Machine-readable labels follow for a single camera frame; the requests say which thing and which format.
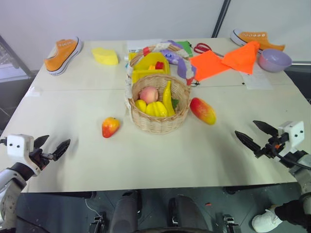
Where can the folded orange cloth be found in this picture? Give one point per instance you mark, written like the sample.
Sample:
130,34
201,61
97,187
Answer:
243,57

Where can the pink peach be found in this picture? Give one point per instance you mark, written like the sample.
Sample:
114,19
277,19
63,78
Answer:
149,94

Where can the dark trouser leg of person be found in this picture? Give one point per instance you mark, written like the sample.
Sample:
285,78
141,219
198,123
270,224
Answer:
295,212

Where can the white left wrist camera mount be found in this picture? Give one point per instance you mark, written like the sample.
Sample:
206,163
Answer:
18,145

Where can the dark rounded robot leg shape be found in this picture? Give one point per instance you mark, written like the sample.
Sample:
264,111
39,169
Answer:
125,213

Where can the yellow sponge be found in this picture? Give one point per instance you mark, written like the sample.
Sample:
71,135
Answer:
105,57

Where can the green paper sheet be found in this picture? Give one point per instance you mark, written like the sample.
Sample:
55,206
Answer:
186,47

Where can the green leaf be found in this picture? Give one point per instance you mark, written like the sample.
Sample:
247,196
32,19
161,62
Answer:
175,102

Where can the flat orange cloth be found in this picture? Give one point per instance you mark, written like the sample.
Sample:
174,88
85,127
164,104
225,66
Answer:
206,65

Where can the dark vertical wall pole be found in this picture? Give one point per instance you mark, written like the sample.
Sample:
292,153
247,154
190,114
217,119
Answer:
221,18

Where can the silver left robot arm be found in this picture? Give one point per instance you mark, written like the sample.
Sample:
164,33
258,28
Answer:
9,184

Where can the yellow plastic box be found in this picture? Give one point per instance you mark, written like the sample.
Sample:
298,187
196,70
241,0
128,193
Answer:
151,74

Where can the orange white canvas sneaker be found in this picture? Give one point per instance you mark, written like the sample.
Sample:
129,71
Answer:
255,37
63,54

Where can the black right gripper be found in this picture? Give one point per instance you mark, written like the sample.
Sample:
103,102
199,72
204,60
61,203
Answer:
277,143

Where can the yellow banana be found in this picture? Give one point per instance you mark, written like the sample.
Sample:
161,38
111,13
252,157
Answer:
167,99

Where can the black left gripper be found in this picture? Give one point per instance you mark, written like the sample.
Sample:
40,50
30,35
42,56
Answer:
40,157

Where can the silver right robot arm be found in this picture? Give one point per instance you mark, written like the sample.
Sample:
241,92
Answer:
302,174

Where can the black metal stand foot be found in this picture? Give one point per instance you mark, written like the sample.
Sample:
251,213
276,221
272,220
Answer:
98,222
230,223

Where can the white printed paper sheet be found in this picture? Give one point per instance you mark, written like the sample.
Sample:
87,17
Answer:
257,80

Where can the yellow lemon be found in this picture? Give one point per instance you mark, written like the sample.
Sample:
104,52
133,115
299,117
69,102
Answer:
141,105

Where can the grey metal rack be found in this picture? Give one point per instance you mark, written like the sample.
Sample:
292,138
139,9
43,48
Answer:
12,65

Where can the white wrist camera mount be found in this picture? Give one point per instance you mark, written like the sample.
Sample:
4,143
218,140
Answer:
292,136
18,145

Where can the small red toy piece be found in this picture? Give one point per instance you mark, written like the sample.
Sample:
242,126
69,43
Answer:
159,65

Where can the purple plastic bowl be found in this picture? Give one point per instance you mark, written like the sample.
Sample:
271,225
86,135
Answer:
274,60

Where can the white sneaker of person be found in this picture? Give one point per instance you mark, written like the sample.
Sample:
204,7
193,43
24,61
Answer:
264,221

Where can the small orange toy piece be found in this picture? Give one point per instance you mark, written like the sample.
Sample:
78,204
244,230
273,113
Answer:
151,67

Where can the large red yellow mango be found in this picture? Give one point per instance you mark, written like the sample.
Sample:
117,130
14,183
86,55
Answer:
202,111

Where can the small red yellow mango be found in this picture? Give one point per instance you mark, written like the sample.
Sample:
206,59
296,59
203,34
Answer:
110,126

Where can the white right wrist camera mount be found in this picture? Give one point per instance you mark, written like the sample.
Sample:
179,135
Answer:
292,136

